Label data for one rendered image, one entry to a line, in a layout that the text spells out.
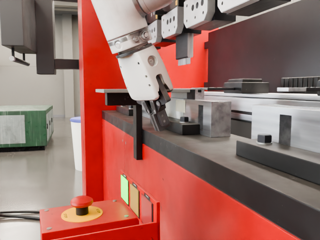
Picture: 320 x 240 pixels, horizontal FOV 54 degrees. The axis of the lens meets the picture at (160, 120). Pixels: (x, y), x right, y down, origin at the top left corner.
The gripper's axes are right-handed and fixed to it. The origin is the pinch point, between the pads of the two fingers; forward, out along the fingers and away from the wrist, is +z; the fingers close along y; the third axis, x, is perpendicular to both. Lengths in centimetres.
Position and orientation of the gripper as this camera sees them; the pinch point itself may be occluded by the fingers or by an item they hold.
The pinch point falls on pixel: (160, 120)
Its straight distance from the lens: 66.2
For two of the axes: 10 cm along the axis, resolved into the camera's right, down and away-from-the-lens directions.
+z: 3.4, 9.0, 2.8
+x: -7.3, 4.4, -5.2
